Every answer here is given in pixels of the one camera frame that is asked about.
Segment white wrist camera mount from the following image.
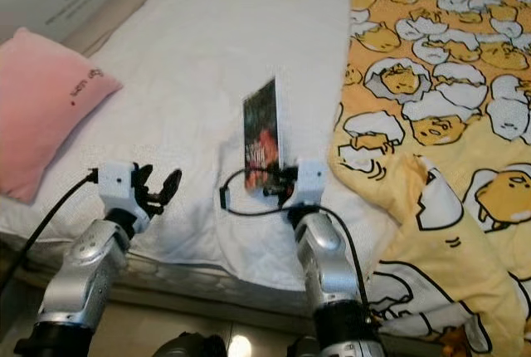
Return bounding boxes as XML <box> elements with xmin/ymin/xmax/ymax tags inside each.
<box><xmin>293</xmin><ymin>159</ymin><xmax>328</xmax><ymax>208</ymax></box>
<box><xmin>97</xmin><ymin>163</ymin><xmax>137</xmax><ymax>212</ymax></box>

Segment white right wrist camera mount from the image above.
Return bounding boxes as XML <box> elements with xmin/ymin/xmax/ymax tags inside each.
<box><xmin>293</xmin><ymin>159</ymin><xmax>328</xmax><ymax>208</ymax></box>

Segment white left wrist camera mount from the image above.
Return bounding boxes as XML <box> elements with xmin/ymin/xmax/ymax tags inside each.
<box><xmin>97</xmin><ymin>163</ymin><xmax>137</xmax><ymax>212</ymax></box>

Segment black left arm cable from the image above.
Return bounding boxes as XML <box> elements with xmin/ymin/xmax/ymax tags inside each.
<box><xmin>0</xmin><ymin>171</ymin><xmax>101</xmax><ymax>293</ymax></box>

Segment dark cover book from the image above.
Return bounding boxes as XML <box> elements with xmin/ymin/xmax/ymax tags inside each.
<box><xmin>242</xmin><ymin>76</ymin><xmax>288</xmax><ymax>191</ymax></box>

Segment yellow egg print duvet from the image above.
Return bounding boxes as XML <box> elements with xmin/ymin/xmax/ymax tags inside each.
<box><xmin>327</xmin><ymin>0</ymin><xmax>531</xmax><ymax>357</ymax></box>

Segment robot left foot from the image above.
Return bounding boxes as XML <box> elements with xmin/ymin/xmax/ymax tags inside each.
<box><xmin>153</xmin><ymin>332</ymin><xmax>222</xmax><ymax>357</ymax></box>

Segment pink pillow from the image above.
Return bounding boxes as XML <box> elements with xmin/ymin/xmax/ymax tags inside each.
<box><xmin>0</xmin><ymin>27</ymin><xmax>124</xmax><ymax>205</ymax></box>

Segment white quilted bed sheet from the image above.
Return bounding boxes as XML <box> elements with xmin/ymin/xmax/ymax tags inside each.
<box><xmin>0</xmin><ymin>0</ymin><xmax>401</xmax><ymax>293</ymax></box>

